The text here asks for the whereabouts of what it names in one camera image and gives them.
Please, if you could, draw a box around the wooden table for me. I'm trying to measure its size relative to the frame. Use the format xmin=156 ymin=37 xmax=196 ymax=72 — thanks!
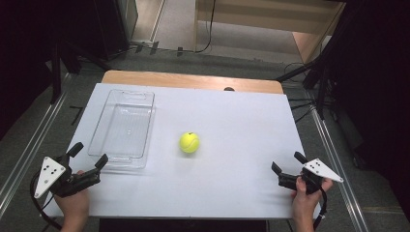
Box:
xmin=101 ymin=70 xmax=284 ymax=95

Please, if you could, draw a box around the clear plastic tray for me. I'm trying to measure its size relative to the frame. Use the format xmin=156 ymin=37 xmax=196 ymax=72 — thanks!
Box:
xmin=87 ymin=89 xmax=157 ymax=170

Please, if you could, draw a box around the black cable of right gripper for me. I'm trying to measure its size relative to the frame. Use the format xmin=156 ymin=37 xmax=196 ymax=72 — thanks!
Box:
xmin=312 ymin=187 xmax=329 ymax=231

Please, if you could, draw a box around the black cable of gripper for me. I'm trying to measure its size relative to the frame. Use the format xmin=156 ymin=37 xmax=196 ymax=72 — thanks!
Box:
xmin=312 ymin=187 xmax=329 ymax=231
xmin=29 ymin=171 xmax=63 ymax=231

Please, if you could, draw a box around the person's right hand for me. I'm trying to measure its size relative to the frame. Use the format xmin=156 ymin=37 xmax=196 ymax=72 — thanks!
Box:
xmin=290 ymin=175 xmax=334 ymax=223

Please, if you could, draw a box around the aluminium floor rail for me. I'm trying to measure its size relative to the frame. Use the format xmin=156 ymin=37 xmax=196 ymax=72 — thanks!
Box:
xmin=0 ymin=91 xmax=71 ymax=211
xmin=310 ymin=105 xmax=371 ymax=232

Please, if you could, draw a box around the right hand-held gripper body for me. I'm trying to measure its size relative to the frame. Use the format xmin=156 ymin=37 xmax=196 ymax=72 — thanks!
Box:
xmin=278 ymin=158 xmax=344 ymax=195

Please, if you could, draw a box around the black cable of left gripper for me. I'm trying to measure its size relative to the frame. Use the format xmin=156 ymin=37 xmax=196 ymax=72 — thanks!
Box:
xmin=29 ymin=171 xmax=63 ymax=231

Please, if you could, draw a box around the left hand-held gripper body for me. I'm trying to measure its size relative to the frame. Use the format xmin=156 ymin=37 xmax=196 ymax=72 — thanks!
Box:
xmin=33 ymin=154 xmax=102 ymax=199

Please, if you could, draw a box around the white table sheet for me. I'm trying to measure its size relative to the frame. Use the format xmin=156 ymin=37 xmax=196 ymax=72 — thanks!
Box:
xmin=43 ymin=82 xmax=322 ymax=220

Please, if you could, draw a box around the yellow tennis ball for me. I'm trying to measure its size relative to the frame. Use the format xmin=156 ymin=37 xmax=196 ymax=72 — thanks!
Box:
xmin=178 ymin=131 xmax=201 ymax=155

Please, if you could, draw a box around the wooden partition wall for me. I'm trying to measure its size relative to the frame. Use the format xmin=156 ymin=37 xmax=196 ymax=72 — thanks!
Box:
xmin=192 ymin=0 xmax=346 ymax=64

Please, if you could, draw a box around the black metal stand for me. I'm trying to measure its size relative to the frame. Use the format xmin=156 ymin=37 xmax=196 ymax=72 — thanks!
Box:
xmin=47 ymin=38 xmax=114 ymax=105

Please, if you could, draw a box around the black tripod stand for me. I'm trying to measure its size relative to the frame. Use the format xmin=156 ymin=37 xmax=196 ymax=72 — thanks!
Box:
xmin=275 ymin=32 xmax=342 ymax=120

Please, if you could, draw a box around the black hanging cable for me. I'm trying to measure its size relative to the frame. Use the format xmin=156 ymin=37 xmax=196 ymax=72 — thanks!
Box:
xmin=192 ymin=0 xmax=217 ymax=54

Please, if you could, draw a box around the person's left hand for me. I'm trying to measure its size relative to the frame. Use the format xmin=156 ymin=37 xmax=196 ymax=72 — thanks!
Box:
xmin=53 ymin=170 xmax=91 ymax=226

